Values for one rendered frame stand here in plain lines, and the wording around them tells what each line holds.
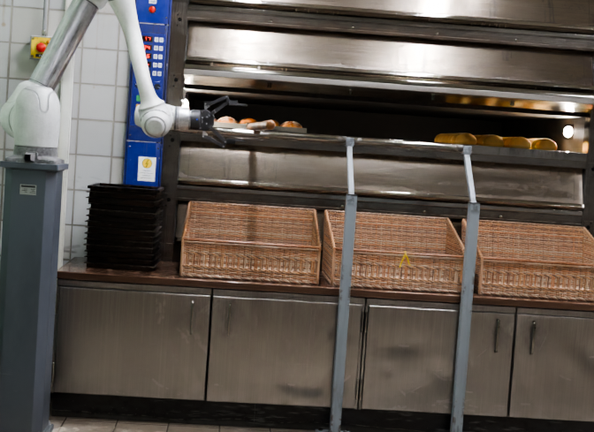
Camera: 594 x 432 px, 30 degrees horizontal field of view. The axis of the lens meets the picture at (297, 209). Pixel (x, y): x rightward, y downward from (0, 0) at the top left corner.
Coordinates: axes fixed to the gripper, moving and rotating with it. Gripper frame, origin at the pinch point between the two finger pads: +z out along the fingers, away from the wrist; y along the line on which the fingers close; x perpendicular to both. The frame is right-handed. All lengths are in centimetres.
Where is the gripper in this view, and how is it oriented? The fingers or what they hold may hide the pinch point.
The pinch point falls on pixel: (243, 123)
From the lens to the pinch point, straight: 428.9
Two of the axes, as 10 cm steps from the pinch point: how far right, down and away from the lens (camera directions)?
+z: 10.0, 0.7, 0.7
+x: 0.7, 0.6, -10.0
